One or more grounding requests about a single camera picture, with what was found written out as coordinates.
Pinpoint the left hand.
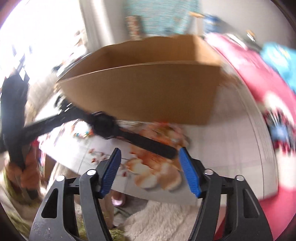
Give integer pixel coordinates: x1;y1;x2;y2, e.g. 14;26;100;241
5;147;40;192

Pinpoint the floral white mat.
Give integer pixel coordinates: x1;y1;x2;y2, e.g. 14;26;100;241
34;76;280;207

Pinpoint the brown cardboard box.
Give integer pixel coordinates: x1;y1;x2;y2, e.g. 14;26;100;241
57;35;224;125

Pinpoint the white fluffy towel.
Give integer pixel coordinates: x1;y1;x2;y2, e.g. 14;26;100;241
110;201;199;240

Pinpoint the patterned small box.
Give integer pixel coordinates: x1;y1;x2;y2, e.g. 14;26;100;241
125;15;142;40

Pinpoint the teal floral hanging cloth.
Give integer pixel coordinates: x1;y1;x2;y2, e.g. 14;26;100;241
123;0;200;36

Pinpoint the pink floral blanket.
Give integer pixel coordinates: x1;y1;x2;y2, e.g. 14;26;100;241
205;33;295;240

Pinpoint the blue clothing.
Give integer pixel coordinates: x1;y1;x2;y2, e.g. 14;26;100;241
260;42;296;92

